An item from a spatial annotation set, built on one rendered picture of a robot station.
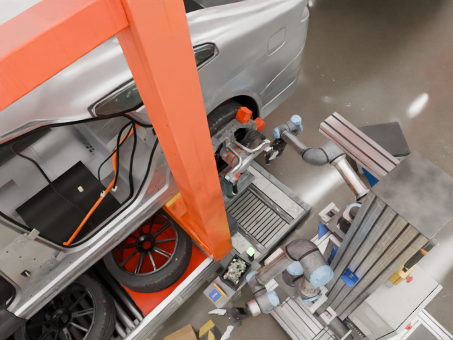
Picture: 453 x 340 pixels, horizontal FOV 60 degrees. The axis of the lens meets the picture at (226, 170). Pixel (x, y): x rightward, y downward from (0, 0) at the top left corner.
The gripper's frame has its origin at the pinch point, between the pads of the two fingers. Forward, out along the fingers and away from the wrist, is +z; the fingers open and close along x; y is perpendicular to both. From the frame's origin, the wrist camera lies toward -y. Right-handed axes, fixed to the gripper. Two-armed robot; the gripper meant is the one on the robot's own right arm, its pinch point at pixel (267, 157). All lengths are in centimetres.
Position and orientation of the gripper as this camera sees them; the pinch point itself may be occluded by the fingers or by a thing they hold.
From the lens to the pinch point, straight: 289.7
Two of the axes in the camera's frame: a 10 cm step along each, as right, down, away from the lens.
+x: 7.0, 5.9, -4.0
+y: -0.8, -5.0, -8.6
